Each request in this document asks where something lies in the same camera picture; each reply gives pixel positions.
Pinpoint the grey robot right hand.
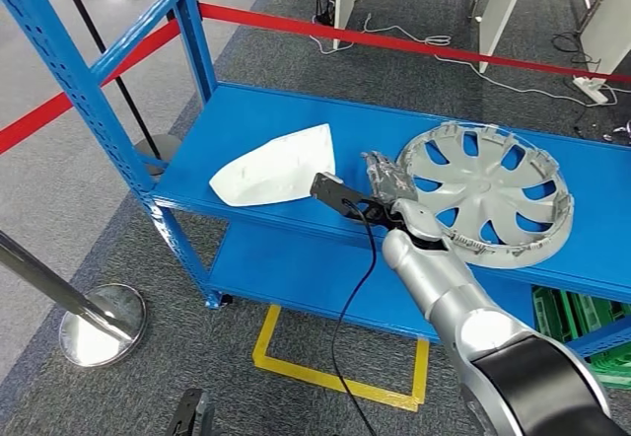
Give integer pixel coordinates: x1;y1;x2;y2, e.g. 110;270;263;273
362;150;420;205

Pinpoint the silver wheel hubcap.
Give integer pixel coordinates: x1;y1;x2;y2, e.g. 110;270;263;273
396;120;576;269

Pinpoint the blue metal shelf rack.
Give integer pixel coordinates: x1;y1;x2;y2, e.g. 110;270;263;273
0;0;631;359

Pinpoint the red barrier belt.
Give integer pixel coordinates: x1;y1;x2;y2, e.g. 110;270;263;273
196;1;631;85
0;20;181;157

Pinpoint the white car mirror cover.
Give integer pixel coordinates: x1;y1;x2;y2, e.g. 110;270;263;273
208;122;337;209

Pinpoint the white desk leg panel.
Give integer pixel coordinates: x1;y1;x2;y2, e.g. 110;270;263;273
579;0;631;75
333;0;359;50
479;0;536;75

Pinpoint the yellow floor tape outline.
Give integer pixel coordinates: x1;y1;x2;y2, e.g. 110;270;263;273
251;305;430;413

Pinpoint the green plastic crate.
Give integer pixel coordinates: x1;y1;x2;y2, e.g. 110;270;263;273
532;285;631;392

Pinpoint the white power strip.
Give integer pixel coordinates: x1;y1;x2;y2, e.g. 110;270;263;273
572;75;609;106

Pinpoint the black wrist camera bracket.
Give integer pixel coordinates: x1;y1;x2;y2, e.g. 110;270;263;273
315;181;410;232

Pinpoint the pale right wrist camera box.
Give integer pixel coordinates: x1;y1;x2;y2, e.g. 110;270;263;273
309;171;346;204

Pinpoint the white floor cable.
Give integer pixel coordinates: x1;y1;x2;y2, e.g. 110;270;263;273
310;14;631;109

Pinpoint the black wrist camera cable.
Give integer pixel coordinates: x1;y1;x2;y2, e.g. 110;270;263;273
330;200;379;436

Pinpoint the black floor cable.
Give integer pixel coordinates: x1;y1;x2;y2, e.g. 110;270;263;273
551;31;603;140

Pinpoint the thin black stanchion post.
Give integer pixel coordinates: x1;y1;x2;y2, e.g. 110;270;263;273
51;0;183;177

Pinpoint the chrome stanchion post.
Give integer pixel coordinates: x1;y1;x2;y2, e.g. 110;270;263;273
0;230;148;369

